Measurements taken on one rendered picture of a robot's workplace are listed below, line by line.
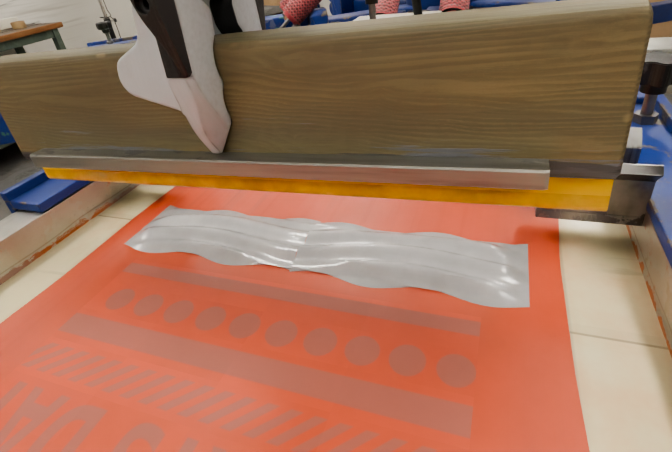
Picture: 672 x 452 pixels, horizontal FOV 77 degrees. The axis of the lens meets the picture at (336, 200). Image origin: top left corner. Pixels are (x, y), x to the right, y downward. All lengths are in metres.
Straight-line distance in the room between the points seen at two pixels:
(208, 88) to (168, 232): 0.22
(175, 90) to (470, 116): 0.15
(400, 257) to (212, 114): 0.18
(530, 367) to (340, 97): 0.19
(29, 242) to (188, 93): 0.29
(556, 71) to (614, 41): 0.02
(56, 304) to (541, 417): 0.36
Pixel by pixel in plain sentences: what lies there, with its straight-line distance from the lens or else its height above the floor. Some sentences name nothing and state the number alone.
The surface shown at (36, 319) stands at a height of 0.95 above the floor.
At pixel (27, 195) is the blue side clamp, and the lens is 0.52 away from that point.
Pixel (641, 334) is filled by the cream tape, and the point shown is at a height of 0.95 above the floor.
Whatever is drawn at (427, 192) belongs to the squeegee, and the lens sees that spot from 0.25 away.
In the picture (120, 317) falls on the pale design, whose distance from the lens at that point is 0.38.
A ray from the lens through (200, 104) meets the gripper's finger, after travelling 0.24.
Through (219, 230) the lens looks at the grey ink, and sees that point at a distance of 0.41.
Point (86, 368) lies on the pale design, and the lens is 0.35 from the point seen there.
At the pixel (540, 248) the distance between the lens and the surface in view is 0.37.
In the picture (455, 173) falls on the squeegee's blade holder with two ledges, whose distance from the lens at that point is 0.21.
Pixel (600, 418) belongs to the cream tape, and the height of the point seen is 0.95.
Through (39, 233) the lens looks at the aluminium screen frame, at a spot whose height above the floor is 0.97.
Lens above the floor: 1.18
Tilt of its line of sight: 31 degrees down
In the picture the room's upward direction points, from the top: 8 degrees counter-clockwise
